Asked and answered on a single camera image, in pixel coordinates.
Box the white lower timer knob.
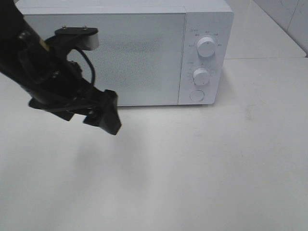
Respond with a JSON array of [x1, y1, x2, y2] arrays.
[[192, 68, 211, 86]]

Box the white microwave oven body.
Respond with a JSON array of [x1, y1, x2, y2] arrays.
[[16, 0, 234, 105]]

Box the white round door button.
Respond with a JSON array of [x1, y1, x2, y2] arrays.
[[190, 90, 205, 102]]

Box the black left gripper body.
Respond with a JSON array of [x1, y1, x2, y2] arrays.
[[18, 48, 98, 115]]

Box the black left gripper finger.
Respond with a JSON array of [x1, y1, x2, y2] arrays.
[[83, 90, 122, 135], [28, 98, 74, 121]]

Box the white microwave door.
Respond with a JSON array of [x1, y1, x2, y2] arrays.
[[26, 13, 185, 105]]

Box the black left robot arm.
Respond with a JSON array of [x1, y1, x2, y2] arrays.
[[0, 0, 121, 135]]

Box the white upper power knob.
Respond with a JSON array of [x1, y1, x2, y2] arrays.
[[196, 36, 216, 58]]

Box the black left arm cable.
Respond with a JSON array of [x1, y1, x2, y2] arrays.
[[76, 47, 96, 87]]

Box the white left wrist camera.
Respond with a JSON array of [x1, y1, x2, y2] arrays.
[[55, 26, 99, 51]]

